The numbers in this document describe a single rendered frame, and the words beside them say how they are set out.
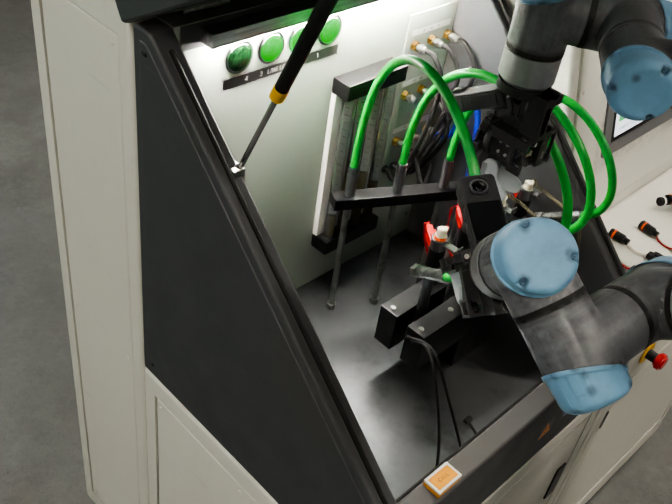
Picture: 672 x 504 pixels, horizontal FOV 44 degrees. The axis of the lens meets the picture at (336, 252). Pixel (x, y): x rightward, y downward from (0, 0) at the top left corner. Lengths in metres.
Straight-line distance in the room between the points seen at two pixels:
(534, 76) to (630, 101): 0.18
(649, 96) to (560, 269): 0.25
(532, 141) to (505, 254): 0.37
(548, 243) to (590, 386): 0.14
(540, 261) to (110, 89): 0.71
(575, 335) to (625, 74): 0.29
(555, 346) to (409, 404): 0.70
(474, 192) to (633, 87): 0.21
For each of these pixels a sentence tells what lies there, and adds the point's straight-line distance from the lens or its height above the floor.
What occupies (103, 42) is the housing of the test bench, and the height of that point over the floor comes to 1.39.
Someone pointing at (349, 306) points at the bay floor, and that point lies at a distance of 1.63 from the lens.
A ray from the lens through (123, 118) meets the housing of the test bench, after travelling 1.24.
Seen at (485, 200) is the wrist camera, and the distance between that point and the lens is 0.99.
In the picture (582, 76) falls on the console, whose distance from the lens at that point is 1.56.
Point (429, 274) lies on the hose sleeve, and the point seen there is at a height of 1.18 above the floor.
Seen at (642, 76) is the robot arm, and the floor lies 1.57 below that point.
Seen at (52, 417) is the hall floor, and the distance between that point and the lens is 2.52.
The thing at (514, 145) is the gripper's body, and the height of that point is 1.38.
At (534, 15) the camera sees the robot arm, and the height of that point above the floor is 1.55.
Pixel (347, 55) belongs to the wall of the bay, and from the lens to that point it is 1.40.
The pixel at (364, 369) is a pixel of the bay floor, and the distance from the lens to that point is 1.52.
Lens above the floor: 1.94
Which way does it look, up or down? 39 degrees down
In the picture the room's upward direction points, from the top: 9 degrees clockwise
